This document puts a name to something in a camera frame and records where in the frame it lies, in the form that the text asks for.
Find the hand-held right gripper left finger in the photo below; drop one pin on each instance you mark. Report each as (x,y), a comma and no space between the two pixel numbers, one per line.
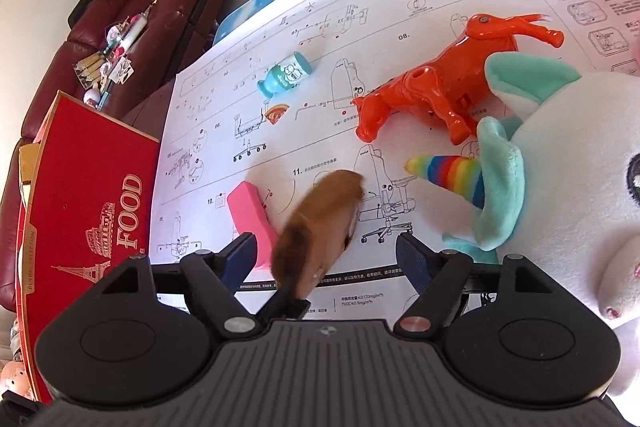
(239,262)

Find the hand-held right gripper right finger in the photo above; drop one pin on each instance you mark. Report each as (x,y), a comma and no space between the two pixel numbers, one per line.
(415,264)

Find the brown leather pouch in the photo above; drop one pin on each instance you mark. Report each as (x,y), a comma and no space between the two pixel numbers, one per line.
(315,227)

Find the red cardboard box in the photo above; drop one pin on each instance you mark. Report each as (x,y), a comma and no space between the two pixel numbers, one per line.
(90,167)

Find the pink foam block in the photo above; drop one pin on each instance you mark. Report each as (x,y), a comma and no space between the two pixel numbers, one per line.
(250,207)

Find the small pizza slice toy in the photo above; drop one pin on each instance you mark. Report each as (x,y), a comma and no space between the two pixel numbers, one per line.
(276,114)

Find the orange plastic toy horse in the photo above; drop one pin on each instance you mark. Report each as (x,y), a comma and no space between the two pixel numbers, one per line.
(430,92)

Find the white unicorn plush toy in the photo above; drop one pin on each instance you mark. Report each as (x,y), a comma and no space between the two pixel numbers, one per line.
(575,182)

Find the small blue bottle toy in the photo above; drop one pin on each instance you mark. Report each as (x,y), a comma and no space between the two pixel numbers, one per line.
(282,77)

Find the pile of small toys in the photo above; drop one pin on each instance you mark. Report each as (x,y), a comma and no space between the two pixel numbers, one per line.
(112,62)

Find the white printed instruction sheet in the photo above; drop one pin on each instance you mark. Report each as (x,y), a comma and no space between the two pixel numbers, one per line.
(325,32)

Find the dark red leather sofa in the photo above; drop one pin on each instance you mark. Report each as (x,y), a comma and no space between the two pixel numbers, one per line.
(185,22)

